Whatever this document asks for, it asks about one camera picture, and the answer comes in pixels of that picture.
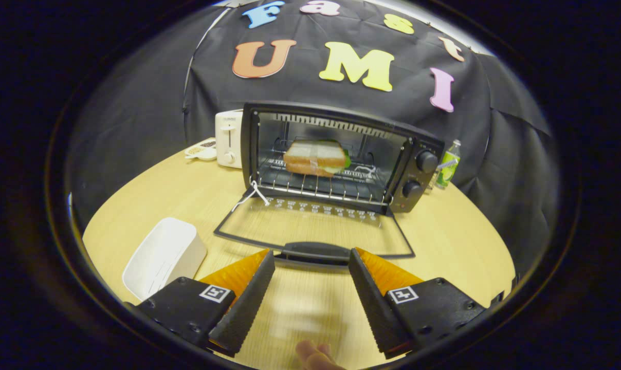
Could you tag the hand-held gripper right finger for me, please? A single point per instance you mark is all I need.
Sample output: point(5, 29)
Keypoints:
point(375, 303)

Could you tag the clear drinking glass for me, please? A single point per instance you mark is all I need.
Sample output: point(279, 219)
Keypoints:
point(432, 183)

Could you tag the small white snack tray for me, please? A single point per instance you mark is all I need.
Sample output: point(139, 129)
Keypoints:
point(201, 149)

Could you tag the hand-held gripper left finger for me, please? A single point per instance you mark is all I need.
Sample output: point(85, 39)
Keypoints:
point(246, 308)

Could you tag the toast sandwich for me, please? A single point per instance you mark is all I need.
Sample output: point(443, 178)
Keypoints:
point(313, 156)

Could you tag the black toaster oven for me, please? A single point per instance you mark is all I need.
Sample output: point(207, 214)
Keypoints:
point(418, 169)

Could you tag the green label water bottle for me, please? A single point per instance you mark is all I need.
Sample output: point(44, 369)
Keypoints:
point(448, 165)

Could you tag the white plastic container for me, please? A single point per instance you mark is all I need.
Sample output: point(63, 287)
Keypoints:
point(164, 257)

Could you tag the white pop-up toaster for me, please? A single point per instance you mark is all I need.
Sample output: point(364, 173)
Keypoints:
point(228, 139)

